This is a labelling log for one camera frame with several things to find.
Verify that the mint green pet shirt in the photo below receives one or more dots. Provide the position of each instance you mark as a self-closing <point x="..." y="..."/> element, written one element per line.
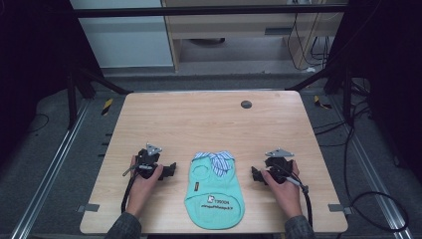
<point x="214" y="199"/>

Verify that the grey metal table bracket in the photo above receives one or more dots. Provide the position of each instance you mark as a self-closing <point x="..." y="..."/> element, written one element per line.
<point x="89" y="208"/>
<point x="339" y="208"/>

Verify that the person's right hand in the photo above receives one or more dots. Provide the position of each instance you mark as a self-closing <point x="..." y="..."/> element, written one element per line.
<point x="287" y="197"/>

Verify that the aluminium floor rail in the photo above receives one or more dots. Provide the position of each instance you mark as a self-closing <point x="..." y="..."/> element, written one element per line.
<point x="49" y="169"/>
<point x="375" y="179"/>

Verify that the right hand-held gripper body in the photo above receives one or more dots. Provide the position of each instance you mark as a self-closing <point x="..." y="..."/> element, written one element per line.
<point x="279" y="166"/>

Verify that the white cabinet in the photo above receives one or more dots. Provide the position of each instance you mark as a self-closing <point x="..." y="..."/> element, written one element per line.
<point x="129" y="43"/>

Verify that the black horizontal frame bar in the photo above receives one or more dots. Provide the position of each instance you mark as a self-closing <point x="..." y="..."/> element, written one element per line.
<point x="199" y="11"/>

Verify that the person's left hand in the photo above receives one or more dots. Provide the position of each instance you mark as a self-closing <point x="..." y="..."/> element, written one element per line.
<point x="141" y="192"/>

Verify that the black metal frame stand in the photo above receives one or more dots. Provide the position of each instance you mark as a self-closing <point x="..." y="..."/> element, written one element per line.
<point x="346" y="96"/>
<point x="71" y="99"/>

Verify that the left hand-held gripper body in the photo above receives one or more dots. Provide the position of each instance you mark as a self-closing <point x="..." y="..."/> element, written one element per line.
<point x="148" y="160"/>

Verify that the grey round table grommet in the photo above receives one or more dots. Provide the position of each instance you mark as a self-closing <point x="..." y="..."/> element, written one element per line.
<point x="246" y="104"/>

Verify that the light wooden desk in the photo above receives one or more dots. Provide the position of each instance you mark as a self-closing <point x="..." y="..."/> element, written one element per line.
<point x="232" y="25"/>

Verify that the black curtain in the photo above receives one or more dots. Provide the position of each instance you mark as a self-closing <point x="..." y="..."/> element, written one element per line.
<point x="388" y="66"/>
<point x="33" y="66"/>

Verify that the yellow black tape strip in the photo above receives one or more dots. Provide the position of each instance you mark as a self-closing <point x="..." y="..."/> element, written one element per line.
<point x="320" y="103"/>
<point x="107" y="107"/>

